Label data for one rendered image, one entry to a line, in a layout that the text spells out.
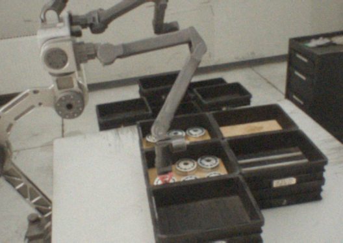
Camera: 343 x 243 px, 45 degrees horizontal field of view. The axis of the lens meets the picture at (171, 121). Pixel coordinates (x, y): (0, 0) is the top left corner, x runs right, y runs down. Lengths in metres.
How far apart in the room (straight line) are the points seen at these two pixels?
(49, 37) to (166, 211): 0.86
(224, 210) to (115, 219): 0.52
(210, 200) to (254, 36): 3.81
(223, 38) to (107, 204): 3.56
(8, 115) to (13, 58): 2.69
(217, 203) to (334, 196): 0.60
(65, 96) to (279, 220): 1.13
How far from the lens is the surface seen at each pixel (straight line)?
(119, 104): 3.30
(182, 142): 1.71
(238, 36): 5.31
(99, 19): 2.18
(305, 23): 5.70
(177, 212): 1.75
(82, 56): 1.69
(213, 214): 1.74
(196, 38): 1.76
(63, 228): 1.98
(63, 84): 2.03
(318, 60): 3.28
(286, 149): 2.16
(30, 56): 4.83
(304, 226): 1.91
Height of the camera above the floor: 1.97
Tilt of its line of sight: 28 degrees down
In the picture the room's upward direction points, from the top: 4 degrees counter-clockwise
